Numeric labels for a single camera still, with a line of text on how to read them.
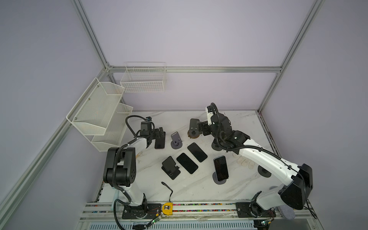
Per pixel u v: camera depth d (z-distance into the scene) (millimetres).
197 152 961
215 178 785
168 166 806
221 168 814
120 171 479
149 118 878
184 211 752
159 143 1013
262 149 479
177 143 956
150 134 800
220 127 539
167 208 733
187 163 920
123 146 513
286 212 713
